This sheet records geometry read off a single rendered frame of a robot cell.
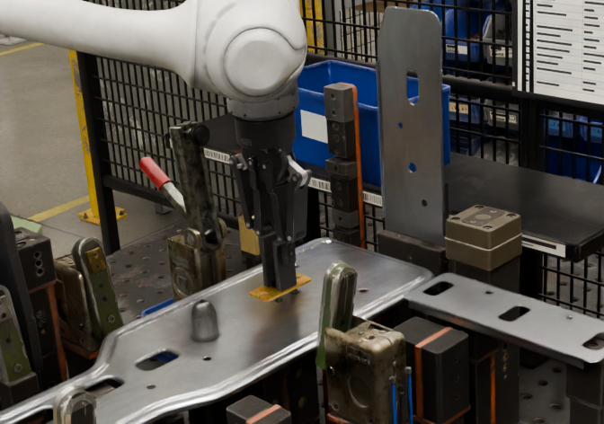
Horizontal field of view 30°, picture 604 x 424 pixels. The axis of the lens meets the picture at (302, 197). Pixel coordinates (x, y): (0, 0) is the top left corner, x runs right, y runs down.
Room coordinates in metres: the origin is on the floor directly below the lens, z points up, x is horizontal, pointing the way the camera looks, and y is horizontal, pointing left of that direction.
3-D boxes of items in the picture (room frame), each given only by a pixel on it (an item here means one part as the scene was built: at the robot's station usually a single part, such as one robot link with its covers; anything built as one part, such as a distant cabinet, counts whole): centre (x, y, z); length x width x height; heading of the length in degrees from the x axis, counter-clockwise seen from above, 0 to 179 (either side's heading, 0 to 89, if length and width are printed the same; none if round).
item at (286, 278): (1.34, 0.03, 1.06); 0.03 x 0.01 x 0.07; 133
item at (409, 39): (1.52, -0.16, 1.17); 0.12 x 0.01 x 0.34; 44
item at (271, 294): (1.35, 0.04, 1.02); 0.08 x 0.04 x 0.01; 133
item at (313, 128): (1.83, -0.10, 1.09); 0.30 x 0.17 x 0.13; 38
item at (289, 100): (1.35, 0.04, 1.29); 0.09 x 0.09 x 0.06
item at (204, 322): (1.26, 0.13, 1.02); 0.03 x 0.03 x 0.07
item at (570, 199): (1.79, -0.14, 1.01); 0.90 x 0.22 x 0.03; 44
